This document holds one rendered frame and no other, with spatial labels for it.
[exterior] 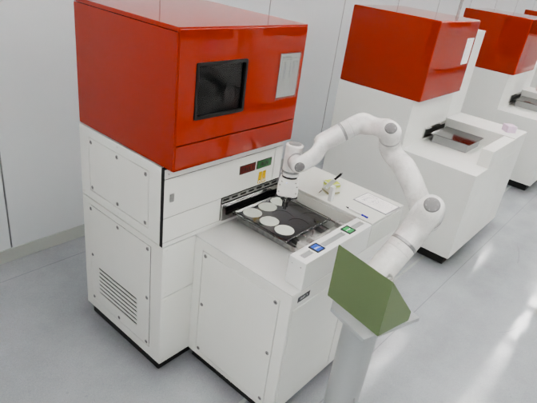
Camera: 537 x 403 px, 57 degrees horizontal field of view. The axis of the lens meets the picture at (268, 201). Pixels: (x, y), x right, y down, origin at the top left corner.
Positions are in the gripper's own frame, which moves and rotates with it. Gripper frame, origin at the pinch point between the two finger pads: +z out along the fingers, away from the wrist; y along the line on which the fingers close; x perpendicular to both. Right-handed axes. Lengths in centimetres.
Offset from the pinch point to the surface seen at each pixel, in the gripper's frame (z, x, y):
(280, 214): 11.5, 11.0, -1.3
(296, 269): 12.0, -38.2, 8.3
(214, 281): 40, -17, -28
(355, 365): 48, -51, 41
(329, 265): 15.7, -24.5, 24.2
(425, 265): 97, 131, 126
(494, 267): 95, 144, 187
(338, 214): 8.1, 14.9, 29.1
